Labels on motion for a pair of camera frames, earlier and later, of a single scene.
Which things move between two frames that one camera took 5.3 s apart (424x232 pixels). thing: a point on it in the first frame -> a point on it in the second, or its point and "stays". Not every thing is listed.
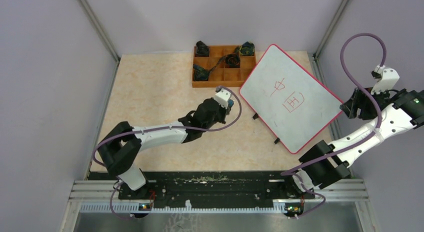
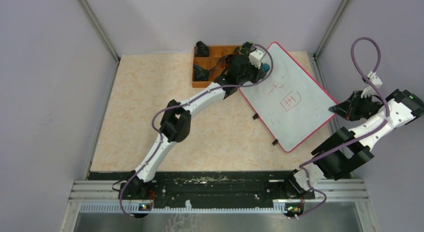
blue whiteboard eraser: (230, 103) -> (266, 67)
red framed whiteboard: (292, 104) stays
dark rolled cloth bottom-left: (201, 74) stays
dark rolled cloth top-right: (247, 48) stays
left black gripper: (222, 119) -> (260, 73)
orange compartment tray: (227, 67) stays
